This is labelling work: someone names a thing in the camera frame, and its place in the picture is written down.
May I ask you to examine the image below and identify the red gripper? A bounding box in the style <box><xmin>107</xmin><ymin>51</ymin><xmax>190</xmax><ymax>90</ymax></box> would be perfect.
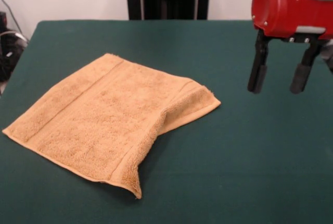
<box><xmin>247</xmin><ymin>0</ymin><xmax>333</xmax><ymax>94</ymax></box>

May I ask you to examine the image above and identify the tan terry towel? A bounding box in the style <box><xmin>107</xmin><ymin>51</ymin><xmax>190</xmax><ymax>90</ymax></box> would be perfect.
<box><xmin>2</xmin><ymin>53</ymin><xmax>222</xmax><ymax>200</ymax></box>

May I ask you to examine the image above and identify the grey tripod base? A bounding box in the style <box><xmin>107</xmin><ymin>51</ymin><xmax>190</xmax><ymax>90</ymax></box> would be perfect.
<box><xmin>321</xmin><ymin>41</ymin><xmax>333</xmax><ymax>73</ymax></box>

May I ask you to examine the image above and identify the dark green table cloth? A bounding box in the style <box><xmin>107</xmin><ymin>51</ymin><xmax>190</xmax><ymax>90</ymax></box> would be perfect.
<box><xmin>0</xmin><ymin>19</ymin><xmax>333</xmax><ymax>224</ymax></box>

